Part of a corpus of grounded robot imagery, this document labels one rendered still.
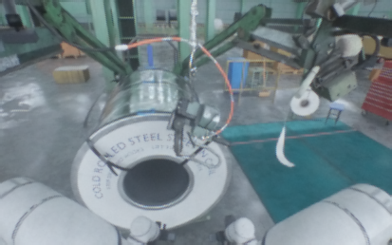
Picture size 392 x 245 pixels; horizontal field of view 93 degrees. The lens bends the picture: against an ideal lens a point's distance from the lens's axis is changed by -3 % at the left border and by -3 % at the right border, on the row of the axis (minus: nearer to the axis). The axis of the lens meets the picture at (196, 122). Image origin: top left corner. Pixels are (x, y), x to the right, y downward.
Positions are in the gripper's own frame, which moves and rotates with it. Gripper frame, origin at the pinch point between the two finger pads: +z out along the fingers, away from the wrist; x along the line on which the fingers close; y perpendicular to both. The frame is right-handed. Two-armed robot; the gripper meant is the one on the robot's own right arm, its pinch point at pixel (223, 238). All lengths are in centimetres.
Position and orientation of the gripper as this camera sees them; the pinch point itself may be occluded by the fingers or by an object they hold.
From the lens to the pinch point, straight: 130.0
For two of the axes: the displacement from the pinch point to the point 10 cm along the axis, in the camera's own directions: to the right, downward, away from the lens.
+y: 0.9, 7.9, -6.1
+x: 9.8, 0.4, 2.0
